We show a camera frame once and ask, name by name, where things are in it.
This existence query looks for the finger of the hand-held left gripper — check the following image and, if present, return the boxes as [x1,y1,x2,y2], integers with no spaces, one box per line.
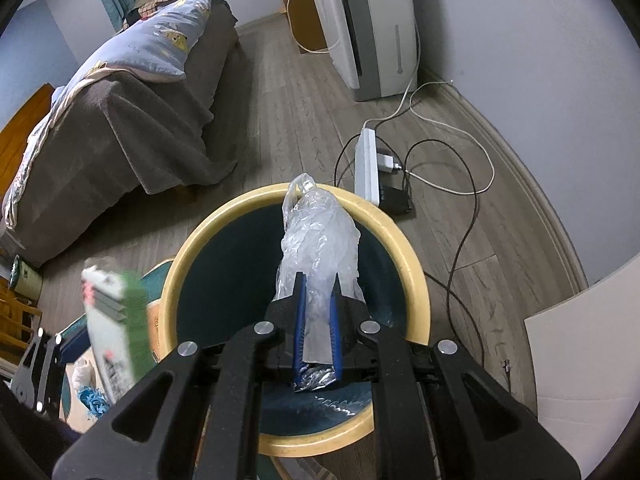
[10,327,66,416]

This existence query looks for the wooden chair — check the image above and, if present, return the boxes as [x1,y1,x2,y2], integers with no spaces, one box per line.
[0,280,45,383]

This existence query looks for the white cabinet cable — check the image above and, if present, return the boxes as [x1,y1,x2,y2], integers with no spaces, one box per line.
[284,0,332,56]

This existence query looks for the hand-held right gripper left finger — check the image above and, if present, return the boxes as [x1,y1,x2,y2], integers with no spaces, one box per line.
[52,272,308,480]

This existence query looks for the blue paper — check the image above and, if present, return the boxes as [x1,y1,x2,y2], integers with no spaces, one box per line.
[76,386,109,417]

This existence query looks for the white power strip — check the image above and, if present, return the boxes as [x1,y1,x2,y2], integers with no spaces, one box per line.
[353,128,382,206]

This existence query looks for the white board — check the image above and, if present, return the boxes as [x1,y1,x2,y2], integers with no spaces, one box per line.
[523,280,640,461]

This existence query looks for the bed with brown cover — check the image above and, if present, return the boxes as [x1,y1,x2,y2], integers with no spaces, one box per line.
[0,0,241,268]

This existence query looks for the green and white box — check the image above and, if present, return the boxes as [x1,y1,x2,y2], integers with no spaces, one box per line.
[81,257,153,403]

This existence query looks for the yellow rimmed trash bin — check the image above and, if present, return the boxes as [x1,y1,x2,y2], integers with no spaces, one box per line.
[161,183,432,458]

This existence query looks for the light blue printed quilt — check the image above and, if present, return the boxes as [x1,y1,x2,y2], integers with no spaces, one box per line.
[1,0,215,231]

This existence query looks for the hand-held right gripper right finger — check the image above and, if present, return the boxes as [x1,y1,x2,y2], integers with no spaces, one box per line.
[327,275,583,480]

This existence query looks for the black floor cable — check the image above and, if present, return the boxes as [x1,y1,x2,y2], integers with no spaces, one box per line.
[334,135,488,368]

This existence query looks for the white floor cable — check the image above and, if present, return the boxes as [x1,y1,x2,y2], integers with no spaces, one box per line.
[361,22,496,196]

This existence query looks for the white charger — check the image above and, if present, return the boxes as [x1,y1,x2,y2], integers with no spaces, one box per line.
[375,152,404,174]

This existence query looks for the wooden cabinet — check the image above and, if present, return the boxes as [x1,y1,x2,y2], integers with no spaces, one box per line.
[271,0,332,54]

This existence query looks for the black power adapter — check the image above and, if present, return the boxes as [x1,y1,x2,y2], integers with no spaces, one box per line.
[378,185,415,215]

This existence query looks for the white air purifier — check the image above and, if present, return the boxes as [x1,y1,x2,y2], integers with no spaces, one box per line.
[302,0,419,103]

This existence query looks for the wooden headboard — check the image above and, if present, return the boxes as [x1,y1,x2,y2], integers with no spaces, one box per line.
[0,83,56,203]

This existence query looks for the clear plastic bag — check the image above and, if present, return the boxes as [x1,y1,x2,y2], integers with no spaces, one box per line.
[275,173,365,393]

